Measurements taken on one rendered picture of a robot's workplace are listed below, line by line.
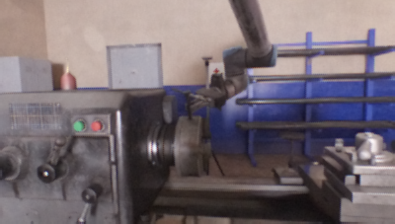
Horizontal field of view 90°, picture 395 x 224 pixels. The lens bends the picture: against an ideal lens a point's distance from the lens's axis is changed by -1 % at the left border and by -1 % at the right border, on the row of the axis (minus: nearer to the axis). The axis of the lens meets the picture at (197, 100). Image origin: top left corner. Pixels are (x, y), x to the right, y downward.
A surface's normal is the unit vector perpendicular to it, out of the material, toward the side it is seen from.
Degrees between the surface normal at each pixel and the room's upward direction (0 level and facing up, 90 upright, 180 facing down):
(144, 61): 90
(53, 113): 90
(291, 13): 90
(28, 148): 90
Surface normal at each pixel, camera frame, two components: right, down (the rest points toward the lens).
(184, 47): -0.12, 0.08
